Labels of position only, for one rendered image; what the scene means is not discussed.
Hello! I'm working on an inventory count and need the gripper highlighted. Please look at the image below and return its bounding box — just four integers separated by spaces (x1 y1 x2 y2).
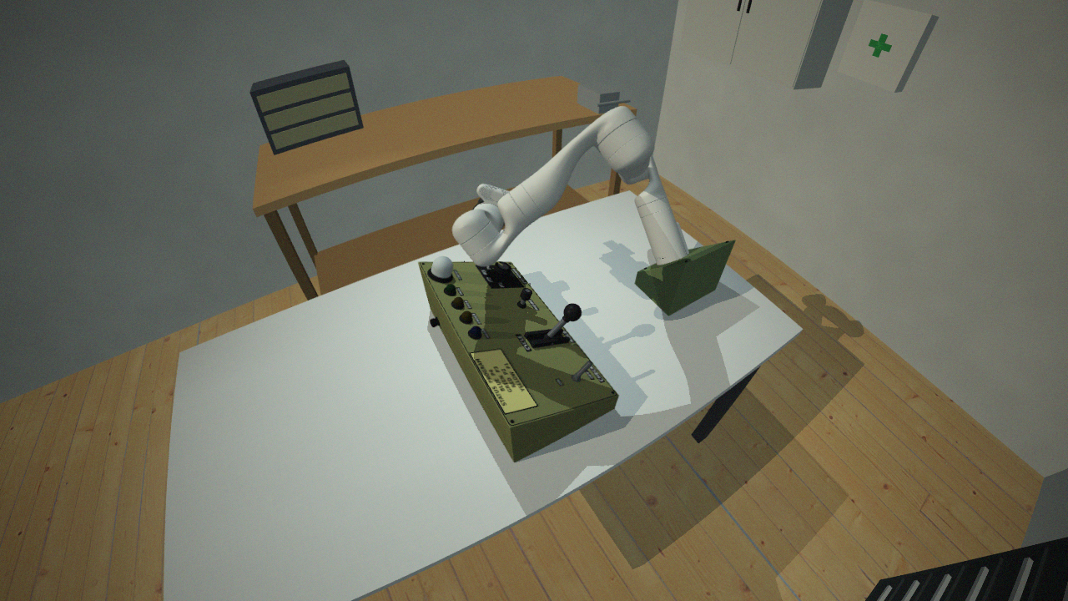
473 184 511 228

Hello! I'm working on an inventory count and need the olive green control panel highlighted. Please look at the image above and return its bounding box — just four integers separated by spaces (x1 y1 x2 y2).
418 256 619 462

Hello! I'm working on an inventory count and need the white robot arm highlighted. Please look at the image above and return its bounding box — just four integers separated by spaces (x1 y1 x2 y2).
452 106 689 267

